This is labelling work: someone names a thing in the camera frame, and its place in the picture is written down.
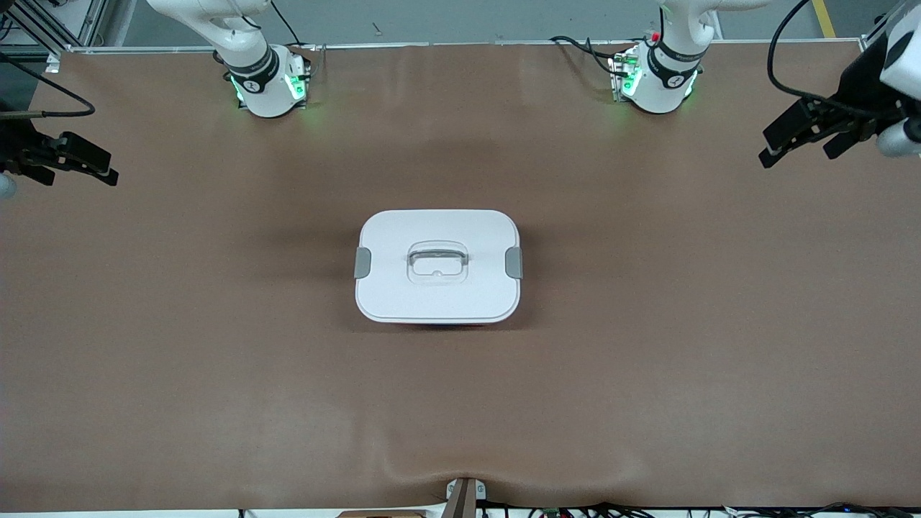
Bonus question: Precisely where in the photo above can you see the brown table mat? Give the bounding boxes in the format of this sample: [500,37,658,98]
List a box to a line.
[0,40,921,513]

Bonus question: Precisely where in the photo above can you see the black base power cable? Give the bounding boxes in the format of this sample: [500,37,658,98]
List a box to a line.
[268,0,309,50]

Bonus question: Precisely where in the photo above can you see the black base cable pair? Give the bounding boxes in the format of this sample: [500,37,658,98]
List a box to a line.
[550,35,634,76]

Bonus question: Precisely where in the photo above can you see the metal table clamp bracket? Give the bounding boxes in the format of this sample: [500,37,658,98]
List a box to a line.
[445,477,487,518]

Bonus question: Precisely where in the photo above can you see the aluminium frame profile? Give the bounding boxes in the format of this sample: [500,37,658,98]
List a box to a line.
[0,0,110,73]
[860,0,921,76]

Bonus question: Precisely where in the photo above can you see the white box lid grey latches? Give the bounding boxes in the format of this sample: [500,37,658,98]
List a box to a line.
[353,209,524,324]

